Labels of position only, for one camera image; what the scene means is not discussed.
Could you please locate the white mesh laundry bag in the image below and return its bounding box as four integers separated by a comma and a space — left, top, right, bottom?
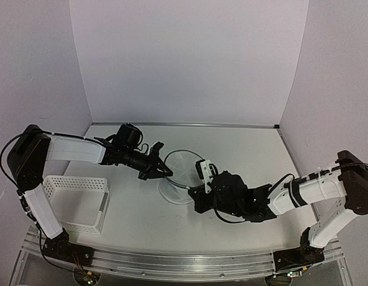
158, 149, 203, 205

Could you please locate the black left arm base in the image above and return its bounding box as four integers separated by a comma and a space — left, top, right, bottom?
41, 228, 94, 266

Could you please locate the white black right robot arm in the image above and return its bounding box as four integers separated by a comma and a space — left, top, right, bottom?
188, 150, 368, 264

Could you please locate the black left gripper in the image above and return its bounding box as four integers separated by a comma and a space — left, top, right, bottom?
122, 146, 173, 181

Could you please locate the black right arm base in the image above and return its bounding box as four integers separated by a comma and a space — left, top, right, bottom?
273, 227, 324, 273

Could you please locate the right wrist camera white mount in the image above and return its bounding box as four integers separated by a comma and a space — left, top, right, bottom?
195, 159, 218, 194

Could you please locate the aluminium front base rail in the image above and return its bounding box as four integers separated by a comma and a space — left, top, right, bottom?
22, 232, 344, 282

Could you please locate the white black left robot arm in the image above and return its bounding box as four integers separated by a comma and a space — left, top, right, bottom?
0, 123, 173, 260

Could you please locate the white perforated plastic basket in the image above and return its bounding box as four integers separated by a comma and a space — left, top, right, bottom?
43, 175, 110, 235

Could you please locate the aluminium rear table rail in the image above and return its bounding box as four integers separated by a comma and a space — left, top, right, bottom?
92, 120, 280, 129

